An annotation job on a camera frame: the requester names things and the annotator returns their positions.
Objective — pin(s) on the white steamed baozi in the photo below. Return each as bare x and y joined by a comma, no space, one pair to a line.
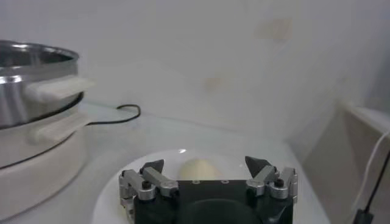
199,170

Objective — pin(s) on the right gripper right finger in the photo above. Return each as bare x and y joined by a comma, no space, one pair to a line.
262,178

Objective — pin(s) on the white round plate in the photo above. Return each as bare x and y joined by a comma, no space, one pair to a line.
106,198

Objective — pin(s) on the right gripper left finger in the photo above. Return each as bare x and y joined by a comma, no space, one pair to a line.
158,180

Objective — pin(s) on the white side table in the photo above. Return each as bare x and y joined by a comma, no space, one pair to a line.
335,158

